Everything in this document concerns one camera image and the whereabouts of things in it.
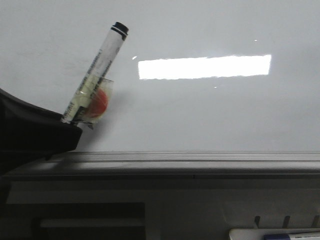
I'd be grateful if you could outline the white marker tray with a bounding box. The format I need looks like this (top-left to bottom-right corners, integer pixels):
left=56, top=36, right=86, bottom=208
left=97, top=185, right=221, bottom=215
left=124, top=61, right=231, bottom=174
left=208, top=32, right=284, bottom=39
left=0, top=179, right=320, bottom=240

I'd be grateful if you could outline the white whiteboard with aluminium frame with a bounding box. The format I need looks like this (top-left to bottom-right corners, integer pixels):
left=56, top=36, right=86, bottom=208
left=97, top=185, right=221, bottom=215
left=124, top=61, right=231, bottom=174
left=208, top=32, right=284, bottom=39
left=0, top=0, right=320, bottom=178

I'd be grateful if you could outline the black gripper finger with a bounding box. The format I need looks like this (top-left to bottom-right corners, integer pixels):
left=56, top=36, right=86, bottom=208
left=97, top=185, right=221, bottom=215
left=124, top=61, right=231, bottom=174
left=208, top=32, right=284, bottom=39
left=0, top=90, right=83, bottom=175

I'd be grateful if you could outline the white black dry-erase marker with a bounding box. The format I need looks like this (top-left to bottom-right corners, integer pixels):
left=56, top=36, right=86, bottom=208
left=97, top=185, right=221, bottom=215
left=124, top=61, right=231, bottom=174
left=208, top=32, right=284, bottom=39
left=60, top=21, right=129, bottom=128

